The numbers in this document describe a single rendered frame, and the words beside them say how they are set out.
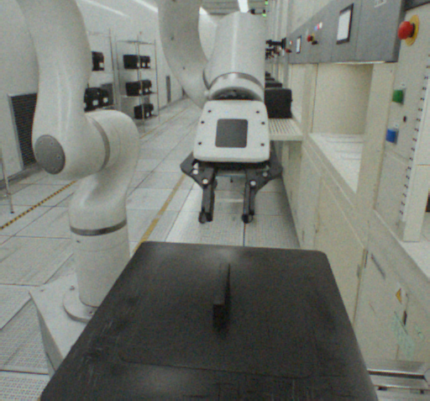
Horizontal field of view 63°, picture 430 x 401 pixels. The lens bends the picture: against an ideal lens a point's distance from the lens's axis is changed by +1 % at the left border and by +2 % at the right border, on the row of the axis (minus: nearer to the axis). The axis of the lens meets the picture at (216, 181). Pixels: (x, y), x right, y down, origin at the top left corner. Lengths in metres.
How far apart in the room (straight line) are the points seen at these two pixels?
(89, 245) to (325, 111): 1.90
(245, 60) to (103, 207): 0.41
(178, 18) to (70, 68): 0.22
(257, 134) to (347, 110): 1.98
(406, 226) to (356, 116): 1.56
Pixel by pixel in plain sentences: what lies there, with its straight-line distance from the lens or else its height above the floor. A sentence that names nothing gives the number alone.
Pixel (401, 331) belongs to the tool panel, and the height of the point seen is 0.69.
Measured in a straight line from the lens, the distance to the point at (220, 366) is 0.37.
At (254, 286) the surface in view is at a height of 1.01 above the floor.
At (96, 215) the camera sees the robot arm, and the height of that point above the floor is 0.99.
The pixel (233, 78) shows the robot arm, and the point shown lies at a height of 1.26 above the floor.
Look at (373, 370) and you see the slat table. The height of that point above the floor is 0.76.
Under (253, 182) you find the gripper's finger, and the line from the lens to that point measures 0.45.
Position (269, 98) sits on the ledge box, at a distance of 3.30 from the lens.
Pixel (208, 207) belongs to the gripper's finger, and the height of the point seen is 1.11.
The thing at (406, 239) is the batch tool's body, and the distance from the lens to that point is 0.98.
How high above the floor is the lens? 1.28
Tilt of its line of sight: 19 degrees down
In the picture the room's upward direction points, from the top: straight up
